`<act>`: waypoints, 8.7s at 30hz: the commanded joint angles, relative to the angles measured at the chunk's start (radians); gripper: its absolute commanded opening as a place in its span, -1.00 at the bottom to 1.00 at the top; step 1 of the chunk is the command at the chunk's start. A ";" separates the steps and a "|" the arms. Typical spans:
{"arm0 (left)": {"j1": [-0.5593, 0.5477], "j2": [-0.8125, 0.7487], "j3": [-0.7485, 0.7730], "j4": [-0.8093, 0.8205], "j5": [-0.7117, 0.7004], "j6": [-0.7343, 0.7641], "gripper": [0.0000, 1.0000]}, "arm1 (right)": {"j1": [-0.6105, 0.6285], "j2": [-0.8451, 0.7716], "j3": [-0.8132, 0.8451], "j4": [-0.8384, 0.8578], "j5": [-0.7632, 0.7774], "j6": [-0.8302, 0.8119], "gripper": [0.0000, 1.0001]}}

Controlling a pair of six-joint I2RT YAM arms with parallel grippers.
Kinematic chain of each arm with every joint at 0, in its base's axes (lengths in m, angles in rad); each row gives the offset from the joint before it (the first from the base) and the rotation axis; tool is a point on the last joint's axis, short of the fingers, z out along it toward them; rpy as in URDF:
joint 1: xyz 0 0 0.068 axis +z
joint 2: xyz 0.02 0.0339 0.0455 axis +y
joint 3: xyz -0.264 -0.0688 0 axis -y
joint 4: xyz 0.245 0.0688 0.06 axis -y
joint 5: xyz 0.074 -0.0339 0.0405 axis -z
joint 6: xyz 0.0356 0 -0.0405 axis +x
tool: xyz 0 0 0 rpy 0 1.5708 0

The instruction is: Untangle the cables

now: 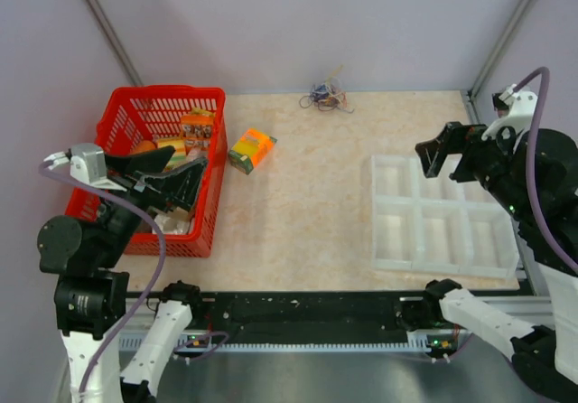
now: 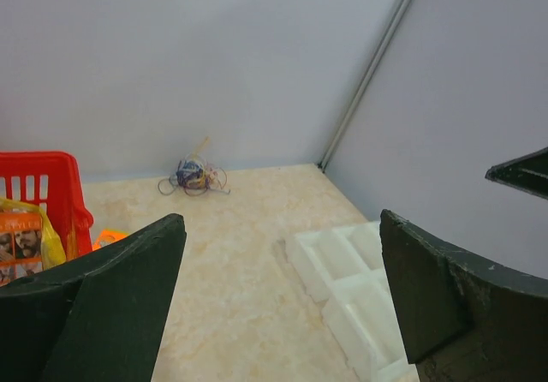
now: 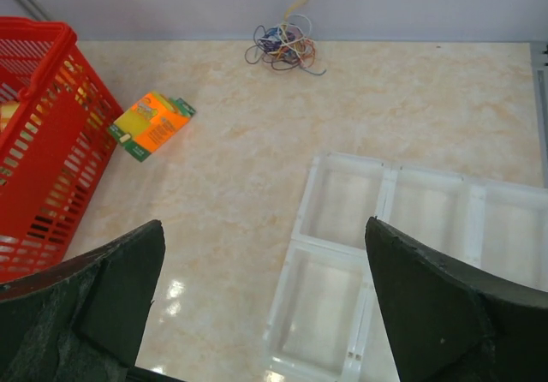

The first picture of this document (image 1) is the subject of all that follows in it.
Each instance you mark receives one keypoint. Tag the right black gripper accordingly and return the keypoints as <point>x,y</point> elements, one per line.
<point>452,138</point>

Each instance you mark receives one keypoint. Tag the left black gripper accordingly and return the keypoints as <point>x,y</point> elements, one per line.
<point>179,185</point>

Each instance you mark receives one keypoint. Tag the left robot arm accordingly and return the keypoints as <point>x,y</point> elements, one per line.
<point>90,295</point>

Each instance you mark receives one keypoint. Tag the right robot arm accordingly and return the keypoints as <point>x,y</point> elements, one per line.
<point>533,177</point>

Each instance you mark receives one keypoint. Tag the yellow green striped sponge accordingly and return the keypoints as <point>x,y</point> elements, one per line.
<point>178,156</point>

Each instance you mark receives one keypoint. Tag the orange cylindrical can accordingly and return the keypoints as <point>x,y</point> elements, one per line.
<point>143,147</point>

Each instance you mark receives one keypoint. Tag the white crumpled bag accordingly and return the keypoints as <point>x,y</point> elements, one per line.
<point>175,223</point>

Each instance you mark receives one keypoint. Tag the orange snack box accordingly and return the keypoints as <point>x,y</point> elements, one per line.
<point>197,128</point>

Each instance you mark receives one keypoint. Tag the white compartment tray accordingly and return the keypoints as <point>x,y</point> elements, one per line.
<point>435,225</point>

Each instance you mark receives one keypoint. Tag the red plastic basket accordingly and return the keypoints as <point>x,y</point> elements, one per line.
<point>134,114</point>

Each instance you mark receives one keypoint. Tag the orange green sponge box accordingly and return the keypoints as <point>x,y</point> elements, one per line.
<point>250,150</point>

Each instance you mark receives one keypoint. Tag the right aluminium corner post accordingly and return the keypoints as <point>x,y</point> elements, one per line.
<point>500,47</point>

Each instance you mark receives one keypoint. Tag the aluminium corner post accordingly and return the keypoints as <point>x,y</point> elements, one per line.
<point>113,42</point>
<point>500,47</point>

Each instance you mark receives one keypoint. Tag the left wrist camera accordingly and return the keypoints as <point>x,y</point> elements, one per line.
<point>87,164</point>

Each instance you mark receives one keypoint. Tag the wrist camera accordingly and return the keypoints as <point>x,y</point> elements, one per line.
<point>87,164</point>
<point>515,109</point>

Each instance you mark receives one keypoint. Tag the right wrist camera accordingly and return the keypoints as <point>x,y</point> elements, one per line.
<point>515,109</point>

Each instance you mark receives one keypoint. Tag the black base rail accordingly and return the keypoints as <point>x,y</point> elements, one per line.
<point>311,317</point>

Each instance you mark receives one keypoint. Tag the left aluminium corner post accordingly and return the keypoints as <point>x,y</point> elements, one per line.
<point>113,42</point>

